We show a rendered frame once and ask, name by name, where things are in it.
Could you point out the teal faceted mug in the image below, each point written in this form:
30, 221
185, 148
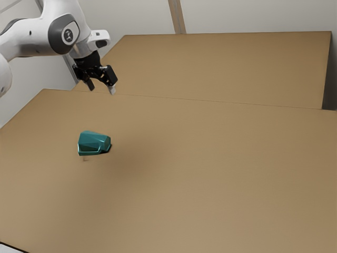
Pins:
93, 143

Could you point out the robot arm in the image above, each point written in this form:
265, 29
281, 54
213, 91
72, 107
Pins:
31, 37

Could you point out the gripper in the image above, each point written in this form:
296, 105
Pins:
88, 66

